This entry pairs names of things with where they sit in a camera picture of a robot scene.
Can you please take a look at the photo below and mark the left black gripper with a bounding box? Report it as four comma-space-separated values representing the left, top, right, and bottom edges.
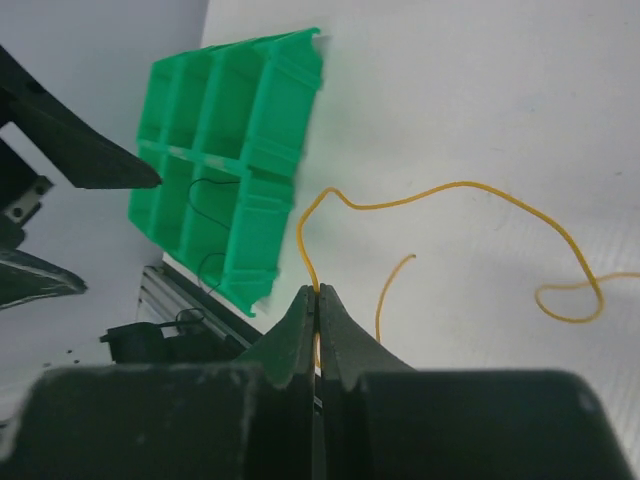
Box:
1, 49, 162, 310

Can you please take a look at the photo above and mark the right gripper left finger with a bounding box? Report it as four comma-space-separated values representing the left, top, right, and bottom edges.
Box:
238, 286, 316, 479

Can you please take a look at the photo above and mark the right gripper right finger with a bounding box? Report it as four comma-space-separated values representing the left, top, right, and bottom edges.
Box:
318, 284, 412, 479

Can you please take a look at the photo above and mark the dark purple wire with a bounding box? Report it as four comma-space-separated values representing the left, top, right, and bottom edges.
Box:
188, 178, 244, 296

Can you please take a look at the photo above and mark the green compartment tray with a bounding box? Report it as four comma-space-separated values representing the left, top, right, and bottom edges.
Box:
128, 27, 323, 314

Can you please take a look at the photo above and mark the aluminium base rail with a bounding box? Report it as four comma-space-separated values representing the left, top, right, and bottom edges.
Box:
136, 266, 262, 354

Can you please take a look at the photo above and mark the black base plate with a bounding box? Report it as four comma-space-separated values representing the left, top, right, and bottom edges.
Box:
100, 308, 243, 364

